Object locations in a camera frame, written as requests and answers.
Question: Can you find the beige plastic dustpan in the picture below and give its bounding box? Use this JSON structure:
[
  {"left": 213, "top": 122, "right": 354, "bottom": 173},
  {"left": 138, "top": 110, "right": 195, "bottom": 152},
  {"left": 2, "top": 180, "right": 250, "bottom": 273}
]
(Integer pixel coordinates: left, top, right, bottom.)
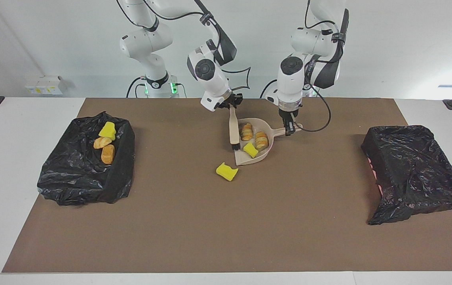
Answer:
[{"left": 234, "top": 118, "right": 303, "bottom": 166}]

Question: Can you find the beige brush with black bristles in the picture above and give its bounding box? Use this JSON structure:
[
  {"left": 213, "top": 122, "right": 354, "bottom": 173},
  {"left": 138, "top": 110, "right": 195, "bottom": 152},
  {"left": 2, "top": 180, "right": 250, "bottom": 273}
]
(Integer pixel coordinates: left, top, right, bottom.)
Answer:
[{"left": 229, "top": 105, "right": 241, "bottom": 151}]

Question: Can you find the small croissant toy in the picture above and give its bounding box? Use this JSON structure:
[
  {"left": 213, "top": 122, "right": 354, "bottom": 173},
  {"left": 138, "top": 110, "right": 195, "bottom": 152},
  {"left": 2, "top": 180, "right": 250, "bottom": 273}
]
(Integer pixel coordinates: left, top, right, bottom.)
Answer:
[
  {"left": 93, "top": 137, "right": 113, "bottom": 150},
  {"left": 254, "top": 131, "right": 269, "bottom": 152},
  {"left": 240, "top": 122, "right": 254, "bottom": 141}
]

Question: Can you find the notched yellow sponge piece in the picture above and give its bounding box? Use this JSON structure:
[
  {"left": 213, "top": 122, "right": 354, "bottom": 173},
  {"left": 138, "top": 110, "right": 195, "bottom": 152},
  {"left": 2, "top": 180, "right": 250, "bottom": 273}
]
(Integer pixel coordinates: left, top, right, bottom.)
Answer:
[{"left": 216, "top": 162, "right": 239, "bottom": 182}]

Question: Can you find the yellow sponge with green side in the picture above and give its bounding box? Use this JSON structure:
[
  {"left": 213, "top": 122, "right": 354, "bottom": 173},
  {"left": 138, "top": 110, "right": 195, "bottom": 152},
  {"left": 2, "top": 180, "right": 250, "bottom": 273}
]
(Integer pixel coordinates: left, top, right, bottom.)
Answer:
[{"left": 99, "top": 121, "right": 116, "bottom": 141}]

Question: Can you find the brown oval bread roll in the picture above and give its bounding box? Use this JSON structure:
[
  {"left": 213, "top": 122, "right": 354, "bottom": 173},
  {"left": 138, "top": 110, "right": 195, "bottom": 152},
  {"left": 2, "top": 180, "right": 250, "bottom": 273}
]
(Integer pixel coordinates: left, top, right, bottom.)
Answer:
[{"left": 101, "top": 144, "right": 116, "bottom": 165}]

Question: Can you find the black bag lined pink bin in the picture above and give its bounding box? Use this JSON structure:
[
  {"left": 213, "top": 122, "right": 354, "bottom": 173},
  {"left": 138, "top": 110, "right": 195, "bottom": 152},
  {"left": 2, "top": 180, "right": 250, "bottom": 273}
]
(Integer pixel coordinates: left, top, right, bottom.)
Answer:
[{"left": 361, "top": 125, "right": 452, "bottom": 225}]

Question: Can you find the brown table mat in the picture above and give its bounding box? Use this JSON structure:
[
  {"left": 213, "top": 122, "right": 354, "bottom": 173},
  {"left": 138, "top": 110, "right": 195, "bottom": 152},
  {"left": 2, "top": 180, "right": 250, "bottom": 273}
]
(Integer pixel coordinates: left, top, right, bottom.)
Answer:
[{"left": 2, "top": 97, "right": 452, "bottom": 274}]

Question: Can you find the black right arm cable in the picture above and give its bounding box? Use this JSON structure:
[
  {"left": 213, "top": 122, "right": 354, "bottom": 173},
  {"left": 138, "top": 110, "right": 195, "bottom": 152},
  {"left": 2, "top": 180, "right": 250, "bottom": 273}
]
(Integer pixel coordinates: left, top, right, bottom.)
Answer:
[{"left": 117, "top": 0, "right": 251, "bottom": 92}]

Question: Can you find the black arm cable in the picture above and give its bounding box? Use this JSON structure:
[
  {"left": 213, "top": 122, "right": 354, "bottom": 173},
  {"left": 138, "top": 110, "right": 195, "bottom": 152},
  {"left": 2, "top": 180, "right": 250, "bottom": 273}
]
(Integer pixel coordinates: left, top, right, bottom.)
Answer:
[
  {"left": 117, "top": 0, "right": 251, "bottom": 92},
  {"left": 300, "top": 0, "right": 349, "bottom": 133}
]

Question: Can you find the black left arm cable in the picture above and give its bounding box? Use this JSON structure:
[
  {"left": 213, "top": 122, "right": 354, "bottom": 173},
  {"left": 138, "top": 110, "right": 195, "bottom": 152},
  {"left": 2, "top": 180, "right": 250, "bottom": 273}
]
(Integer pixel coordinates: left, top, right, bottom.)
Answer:
[{"left": 300, "top": 0, "right": 349, "bottom": 133}]

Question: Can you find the white wall socket box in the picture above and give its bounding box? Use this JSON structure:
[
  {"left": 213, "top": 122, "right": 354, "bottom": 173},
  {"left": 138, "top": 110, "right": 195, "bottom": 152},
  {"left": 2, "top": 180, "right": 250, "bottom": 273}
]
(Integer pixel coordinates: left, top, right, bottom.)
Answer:
[{"left": 25, "top": 76, "right": 68, "bottom": 96}]

